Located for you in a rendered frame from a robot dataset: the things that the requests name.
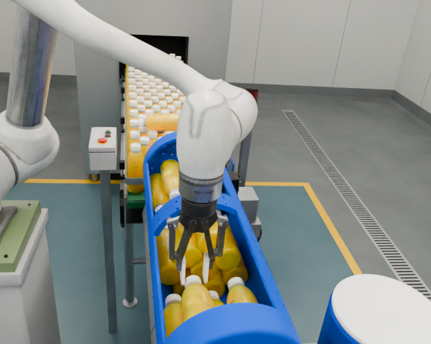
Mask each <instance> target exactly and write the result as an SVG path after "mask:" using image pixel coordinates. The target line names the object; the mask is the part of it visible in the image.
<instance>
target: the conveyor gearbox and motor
mask: <svg viewBox="0 0 431 344"><path fill-rule="evenodd" d="M238 197H239V200H240V202H241V204H242V206H243V209H244V211H245V213H246V216H247V217H248V220H249V222H250V225H251V227H252V230H253V232H254V234H255V236H256V238H258V240H257V241H258V242H259V240H260V238H261V235H262V229H261V222H260V220H259V219H258V217H256V215H257V210H258V201H259V198H258V197H257V196H256V193H255V191H254V189H253V187H239V191H238Z"/></svg>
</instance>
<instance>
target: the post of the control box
mask: <svg viewBox="0 0 431 344"><path fill-rule="evenodd" d="M100 188H101V200H102V222H103V235H104V258H105V270H106V292H107V305H108V328H109V333H111V332H117V310H116V294H115V265H114V249H113V220H112V203H111V188H110V170H101V171H100Z"/></svg>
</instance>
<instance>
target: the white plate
mask: <svg viewBox="0 0 431 344"><path fill-rule="evenodd" d="M331 304H332V309H333V312H334V315H335V316H336V319H337V320H338V322H339V323H340V325H341V326H342V327H343V328H344V330H345V331H346V332H347V333H348V334H349V335H350V336H351V337H353V338H354V339H355V340H356V341H357V342H358V343H360V344H431V301H429V299H427V298H426V297H425V296H424V295H422V294H421V293H419V292H418V291H417V290H415V289H413V288H412V287H410V286H408V285H406V284H404V283H402V282H400V281H397V280H395V279H392V278H389V277H386V276H380V275H375V274H359V275H354V276H350V277H348V278H346V279H344V280H342V281H341V282H339V283H338V284H337V285H336V287H335V289H334V291H333V295H332V299H331Z"/></svg>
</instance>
